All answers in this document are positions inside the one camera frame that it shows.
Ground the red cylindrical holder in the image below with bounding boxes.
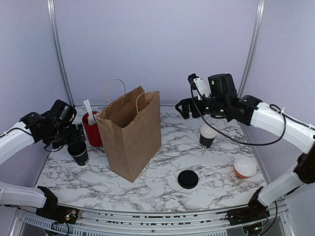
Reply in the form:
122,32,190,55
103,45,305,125
82,113,102,147

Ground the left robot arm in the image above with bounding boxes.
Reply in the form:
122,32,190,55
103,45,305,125
0,99,89,224

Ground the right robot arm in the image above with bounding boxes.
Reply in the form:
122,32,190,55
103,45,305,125
175,73,315,225

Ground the brown paper bag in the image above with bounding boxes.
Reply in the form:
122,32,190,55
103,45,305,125
96,86,161,182

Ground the left aluminium frame post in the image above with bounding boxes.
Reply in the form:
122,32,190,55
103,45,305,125
46,0,75,106

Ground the right aluminium frame post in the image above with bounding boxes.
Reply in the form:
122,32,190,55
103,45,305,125
238,0,266,97

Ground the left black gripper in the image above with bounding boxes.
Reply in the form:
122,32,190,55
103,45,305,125
47,123,85,149

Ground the front aluminium rail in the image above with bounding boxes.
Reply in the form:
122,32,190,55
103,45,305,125
9,200,294,236

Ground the orange white bowl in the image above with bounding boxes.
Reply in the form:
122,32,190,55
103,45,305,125
234,156,257,178

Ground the aluminium frame post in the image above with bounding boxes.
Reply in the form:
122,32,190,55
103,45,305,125
46,0,75,106
238,0,266,97

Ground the black plastic cup lid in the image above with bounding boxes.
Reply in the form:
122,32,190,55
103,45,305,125
67,142,87,156

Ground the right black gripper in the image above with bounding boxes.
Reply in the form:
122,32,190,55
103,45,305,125
176,95,229,119

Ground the black paper coffee cup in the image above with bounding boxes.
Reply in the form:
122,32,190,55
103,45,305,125
72,149,89,166

